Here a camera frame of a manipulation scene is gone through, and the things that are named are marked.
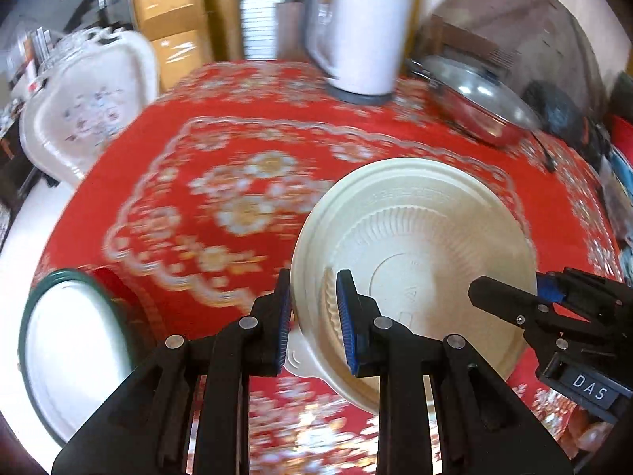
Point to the white carved chair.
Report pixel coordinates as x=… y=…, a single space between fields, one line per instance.
x=89 y=114

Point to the grey kettle base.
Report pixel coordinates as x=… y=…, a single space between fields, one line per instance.
x=358 y=99

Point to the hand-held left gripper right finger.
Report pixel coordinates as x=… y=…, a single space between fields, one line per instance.
x=346 y=326

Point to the round wooden tabletop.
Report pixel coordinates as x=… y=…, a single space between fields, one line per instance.
x=524 y=20

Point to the brown wooden rack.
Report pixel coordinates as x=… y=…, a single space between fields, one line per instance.
x=470 y=42

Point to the white electric kettle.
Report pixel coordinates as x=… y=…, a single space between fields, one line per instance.
x=361 y=34

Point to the black plastic bag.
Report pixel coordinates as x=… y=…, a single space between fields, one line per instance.
x=623 y=94
x=559 y=109

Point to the red plastic basin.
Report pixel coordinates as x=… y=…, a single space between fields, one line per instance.
x=622 y=131

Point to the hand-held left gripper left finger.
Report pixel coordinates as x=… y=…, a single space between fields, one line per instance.
x=284 y=316

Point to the dark green bowl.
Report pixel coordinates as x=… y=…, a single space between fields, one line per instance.
x=116 y=307

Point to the dark cluttered shelf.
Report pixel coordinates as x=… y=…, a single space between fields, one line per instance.
x=20 y=69

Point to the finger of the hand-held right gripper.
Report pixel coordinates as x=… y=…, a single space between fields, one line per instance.
x=551 y=287
x=504 y=302

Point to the person's right hand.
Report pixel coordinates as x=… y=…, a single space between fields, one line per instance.
x=593 y=438

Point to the beige ribbed plastic bowl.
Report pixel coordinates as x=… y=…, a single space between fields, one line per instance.
x=420 y=237

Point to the red floral tablecloth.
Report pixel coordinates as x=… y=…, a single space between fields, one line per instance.
x=198 y=168

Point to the steel pot with glass lid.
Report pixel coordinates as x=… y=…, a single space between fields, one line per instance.
x=474 y=104

